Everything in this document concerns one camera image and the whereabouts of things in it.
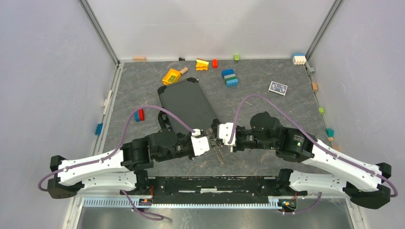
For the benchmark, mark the tan wooden block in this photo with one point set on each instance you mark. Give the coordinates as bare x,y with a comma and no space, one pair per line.
139,59

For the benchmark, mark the blue block at left wall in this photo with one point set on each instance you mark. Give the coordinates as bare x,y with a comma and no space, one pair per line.
98,129

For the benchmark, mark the yellow toy window block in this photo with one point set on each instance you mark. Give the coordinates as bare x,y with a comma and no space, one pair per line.
172,76

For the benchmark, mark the white cable duct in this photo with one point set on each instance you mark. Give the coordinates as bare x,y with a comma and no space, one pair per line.
110,202

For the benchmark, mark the dark grey hard case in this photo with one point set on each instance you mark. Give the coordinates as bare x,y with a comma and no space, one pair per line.
187,101

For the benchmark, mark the red blue brick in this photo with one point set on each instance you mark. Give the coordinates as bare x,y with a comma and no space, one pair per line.
139,115

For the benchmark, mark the wooden peg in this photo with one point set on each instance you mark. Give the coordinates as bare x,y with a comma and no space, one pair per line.
184,70

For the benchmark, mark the yellow orange wedge blocks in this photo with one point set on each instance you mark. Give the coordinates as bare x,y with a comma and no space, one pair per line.
201,65

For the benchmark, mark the grey brick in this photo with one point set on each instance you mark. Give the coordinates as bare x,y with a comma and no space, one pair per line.
310,70

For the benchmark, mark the teal block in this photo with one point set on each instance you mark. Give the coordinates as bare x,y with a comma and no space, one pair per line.
329,132

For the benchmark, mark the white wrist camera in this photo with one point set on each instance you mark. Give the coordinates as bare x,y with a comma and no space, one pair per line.
200,142
225,134

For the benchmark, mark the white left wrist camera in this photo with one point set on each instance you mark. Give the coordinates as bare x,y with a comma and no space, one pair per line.
200,142

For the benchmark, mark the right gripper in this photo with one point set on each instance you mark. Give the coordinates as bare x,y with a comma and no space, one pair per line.
237,147

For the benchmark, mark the blue green stacked bricks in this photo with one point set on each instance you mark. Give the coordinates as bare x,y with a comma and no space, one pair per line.
230,78

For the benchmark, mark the orange wooden block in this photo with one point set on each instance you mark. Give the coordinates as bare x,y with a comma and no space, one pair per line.
315,87

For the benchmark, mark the white blue brick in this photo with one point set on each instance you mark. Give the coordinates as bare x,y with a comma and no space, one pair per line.
299,58

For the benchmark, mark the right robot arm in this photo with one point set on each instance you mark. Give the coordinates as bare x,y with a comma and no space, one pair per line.
361,182

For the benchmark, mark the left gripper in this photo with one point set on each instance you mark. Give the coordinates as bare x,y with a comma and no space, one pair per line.
189,136

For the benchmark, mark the blue playing card box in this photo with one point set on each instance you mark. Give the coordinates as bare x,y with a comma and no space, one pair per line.
278,88

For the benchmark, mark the metal disc keyring with rings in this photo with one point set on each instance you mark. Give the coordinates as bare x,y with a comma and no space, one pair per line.
215,144

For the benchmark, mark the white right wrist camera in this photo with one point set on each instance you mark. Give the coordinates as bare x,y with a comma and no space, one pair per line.
225,134

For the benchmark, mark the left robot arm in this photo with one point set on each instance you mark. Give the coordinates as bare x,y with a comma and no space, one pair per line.
118,169

